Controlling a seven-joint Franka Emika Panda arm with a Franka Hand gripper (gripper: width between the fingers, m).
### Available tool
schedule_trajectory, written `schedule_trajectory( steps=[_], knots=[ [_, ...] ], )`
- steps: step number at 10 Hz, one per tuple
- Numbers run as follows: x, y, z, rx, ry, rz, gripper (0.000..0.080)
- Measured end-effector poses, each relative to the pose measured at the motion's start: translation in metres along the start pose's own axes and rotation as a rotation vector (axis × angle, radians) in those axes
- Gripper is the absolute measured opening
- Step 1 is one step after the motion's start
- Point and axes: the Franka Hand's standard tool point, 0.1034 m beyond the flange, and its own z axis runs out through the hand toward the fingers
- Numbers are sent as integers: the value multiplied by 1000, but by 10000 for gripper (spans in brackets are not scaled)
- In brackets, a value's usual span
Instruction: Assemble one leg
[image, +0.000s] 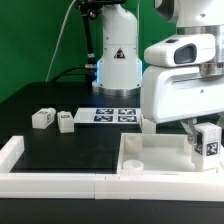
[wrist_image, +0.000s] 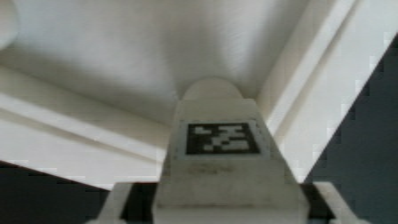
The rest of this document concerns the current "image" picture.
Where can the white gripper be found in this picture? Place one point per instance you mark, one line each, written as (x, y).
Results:
(170, 94)

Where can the white square tabletop tray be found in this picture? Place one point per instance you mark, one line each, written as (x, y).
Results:
(155, 153)

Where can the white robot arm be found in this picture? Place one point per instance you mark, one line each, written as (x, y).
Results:
(119, 70)

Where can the white U-shaped fence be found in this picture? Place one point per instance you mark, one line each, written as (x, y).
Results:
(194, 186)

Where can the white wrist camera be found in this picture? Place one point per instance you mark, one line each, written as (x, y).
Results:
(181, 50)

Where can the white AprilTag base plate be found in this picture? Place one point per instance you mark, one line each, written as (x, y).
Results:
(108, 115)

